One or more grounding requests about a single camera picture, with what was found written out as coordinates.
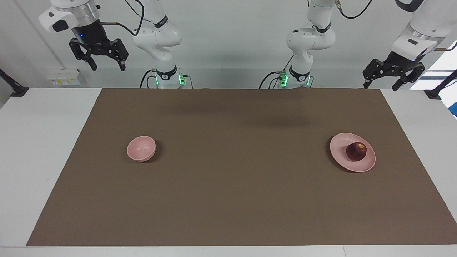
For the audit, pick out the black clamp mount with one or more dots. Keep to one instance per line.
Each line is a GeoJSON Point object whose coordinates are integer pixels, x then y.
{"type": "Point", "coordinates": [16, 89]}
{"type": "Point", "coordinates": [437, 91]}

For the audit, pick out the brown table mat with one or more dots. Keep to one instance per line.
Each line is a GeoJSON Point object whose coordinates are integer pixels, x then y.
{"type": "Point", "coordinates": [228, 185]}

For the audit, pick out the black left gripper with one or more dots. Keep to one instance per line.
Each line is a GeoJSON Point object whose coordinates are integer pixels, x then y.
{"type": "Point", "coordinates": [400, 62]}

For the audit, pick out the pink bowl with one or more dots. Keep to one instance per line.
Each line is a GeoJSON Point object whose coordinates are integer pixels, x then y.
{"type": "Point", "coordinates": [141, 148]}

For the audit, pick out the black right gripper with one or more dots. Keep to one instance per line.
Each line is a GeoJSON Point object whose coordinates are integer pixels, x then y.
{"type": "Point", "coordinates": [89, 34]}

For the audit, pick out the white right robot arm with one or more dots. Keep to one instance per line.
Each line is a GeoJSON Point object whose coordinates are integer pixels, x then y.
{"type": "Point", "coordinates": [157, 39]}

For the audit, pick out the pink plate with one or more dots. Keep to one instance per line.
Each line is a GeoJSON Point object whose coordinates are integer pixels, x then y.
{"type": "Point", "coordinates": [339, 151]}

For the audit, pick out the dark red apple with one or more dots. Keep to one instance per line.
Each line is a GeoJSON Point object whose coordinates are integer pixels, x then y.
{"type": "Point", "coordinates": [356, 151]}

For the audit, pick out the white wall socket strip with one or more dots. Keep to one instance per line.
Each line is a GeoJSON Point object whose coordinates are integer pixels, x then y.
{"type": "Point", "coordinates": [64, 76]}

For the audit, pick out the blue object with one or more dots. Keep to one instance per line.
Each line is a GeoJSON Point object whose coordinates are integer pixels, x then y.
{"type": "Point", "coordinates": [453, 109]}

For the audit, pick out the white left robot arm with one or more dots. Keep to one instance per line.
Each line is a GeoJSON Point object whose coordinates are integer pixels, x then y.
{"type": "Point", "coordinates": [307, 41]}

